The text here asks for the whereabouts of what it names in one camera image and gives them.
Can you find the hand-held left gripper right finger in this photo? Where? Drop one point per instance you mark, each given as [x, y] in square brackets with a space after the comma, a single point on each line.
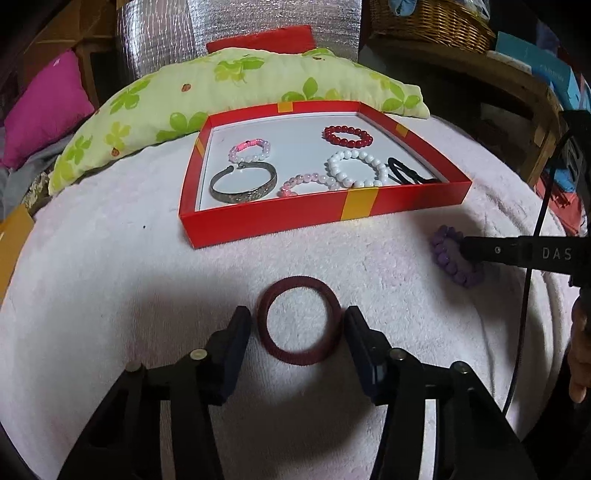
[364, 360]

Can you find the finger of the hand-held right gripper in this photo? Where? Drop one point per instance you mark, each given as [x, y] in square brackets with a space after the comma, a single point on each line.
[508, 251]

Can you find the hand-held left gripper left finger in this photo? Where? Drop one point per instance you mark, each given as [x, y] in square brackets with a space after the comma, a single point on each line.
[235, 355]

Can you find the red shallow box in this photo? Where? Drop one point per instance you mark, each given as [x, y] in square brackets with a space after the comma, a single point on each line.
[277, 217]

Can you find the silver bangle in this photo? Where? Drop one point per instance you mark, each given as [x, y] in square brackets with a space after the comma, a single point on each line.
[244, 197]

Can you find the person's right hand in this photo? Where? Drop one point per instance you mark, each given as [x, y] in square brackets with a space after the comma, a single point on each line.
[582, 360]

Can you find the salmon cloth stack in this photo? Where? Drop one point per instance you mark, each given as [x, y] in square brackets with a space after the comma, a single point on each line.
[561, 212]

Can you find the blue box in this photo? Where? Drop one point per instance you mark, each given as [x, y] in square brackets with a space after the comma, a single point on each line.
[549, 74]

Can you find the wooden bench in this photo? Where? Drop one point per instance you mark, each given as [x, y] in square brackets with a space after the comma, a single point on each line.
[508, 78]

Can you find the white patterned box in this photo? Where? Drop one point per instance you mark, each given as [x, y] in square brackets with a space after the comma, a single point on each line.
[508, 60]

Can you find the wicker basket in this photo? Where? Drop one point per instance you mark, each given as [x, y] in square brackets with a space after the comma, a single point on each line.
[434, 23]

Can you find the blue cloth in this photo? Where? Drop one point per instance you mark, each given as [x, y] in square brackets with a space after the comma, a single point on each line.
[401, 5]

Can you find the green floral pillow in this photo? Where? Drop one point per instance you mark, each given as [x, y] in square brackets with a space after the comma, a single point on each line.
[152, 101]

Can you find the grey blanket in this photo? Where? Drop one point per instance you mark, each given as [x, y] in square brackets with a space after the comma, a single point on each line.
[18, 184]

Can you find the magenta pillow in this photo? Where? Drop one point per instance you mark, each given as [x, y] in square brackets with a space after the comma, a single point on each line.
[41, 115]

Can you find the red cushion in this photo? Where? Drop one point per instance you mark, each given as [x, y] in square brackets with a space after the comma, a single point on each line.
[263, 40]

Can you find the wooden chair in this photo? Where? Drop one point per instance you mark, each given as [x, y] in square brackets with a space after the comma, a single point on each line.
[87, 69]

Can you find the silver insulation mat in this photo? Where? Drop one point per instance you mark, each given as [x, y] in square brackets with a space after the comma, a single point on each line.
[184, 27]

